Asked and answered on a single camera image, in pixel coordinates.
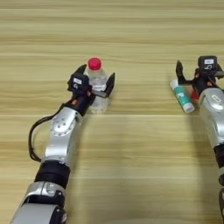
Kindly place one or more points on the clear bottle red cap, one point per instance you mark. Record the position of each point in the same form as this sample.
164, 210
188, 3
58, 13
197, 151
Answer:
97, 78

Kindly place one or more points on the left black box white label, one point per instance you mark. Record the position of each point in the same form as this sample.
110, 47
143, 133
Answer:
78, 83

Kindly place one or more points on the right black box white label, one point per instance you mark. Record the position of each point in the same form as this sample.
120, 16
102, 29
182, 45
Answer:
207, 63

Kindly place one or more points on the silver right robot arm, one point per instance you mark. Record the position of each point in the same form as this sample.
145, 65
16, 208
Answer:
214, 116

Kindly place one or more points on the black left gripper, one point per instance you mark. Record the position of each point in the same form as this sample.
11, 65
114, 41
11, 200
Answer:
83, 103

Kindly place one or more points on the green and white glue stick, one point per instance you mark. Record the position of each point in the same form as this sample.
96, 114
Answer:
183, 99

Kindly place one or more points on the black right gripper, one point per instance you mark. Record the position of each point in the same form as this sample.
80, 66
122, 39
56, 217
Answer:
204, 83

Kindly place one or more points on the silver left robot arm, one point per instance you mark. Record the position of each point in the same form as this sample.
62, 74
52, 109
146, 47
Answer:
59, 137

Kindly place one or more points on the black box white label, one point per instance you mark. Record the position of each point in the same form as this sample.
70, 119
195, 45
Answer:
78, 83
207, 63

